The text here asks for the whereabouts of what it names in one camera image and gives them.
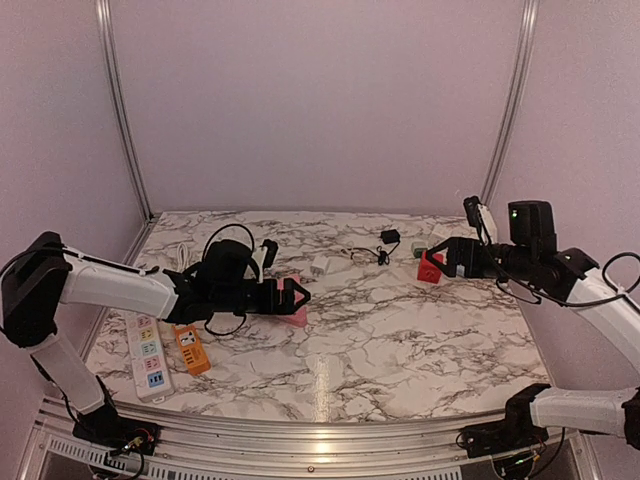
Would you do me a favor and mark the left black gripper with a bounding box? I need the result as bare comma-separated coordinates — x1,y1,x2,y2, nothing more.
213,277,310,315

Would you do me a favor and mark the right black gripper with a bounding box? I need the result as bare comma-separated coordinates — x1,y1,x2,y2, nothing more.
426,236,536,282

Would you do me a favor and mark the pink triangular power strip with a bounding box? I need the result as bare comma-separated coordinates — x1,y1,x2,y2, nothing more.
277,274,307,328

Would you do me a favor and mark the red cube socket adapter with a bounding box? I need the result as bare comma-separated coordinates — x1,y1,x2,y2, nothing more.
417,251,442,284

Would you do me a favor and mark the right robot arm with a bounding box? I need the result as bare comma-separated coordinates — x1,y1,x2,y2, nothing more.
424,196,639,458

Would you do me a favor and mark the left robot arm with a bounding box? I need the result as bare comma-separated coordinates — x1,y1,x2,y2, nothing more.
1,232,311,445

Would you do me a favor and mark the green plug adapter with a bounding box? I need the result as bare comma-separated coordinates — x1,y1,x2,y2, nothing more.
411,241,428,259

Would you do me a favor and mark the white travel adapter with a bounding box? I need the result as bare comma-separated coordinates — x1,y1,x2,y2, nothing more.
428,224,452,247

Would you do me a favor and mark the white usb charger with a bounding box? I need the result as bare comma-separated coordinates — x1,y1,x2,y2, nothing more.
310,255,330,276

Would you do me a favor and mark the orange power strip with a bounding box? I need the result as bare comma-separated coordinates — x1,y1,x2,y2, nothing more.
173,325,211,376

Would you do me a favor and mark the white pastel power strip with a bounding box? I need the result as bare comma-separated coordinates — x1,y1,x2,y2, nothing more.
126,315,174,403

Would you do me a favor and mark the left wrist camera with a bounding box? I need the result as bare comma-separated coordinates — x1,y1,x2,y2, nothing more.
251,239,279,274

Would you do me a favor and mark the black adapter with cable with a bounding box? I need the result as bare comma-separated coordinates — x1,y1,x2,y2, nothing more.
375,229,401,266

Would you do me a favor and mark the pink coiled cable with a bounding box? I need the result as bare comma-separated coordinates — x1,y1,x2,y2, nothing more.
340,246,377,265

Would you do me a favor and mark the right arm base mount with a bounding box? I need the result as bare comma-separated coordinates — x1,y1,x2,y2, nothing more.
456,383,551,458

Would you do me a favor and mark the front aluminium rail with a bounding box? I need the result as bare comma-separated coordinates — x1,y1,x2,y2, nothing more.
8,397,604,479

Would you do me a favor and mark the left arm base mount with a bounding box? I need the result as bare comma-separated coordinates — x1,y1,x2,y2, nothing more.
66,377,160,456

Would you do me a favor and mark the right aluminium frame post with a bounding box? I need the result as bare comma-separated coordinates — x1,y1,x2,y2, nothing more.
481,0,540,204

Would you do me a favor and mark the aluminium frame post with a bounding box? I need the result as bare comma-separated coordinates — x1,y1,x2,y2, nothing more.
481,0,540,204
94,0,154,221

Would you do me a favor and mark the left aluminium frame post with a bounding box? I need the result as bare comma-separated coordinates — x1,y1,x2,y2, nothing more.
94,0,154,221

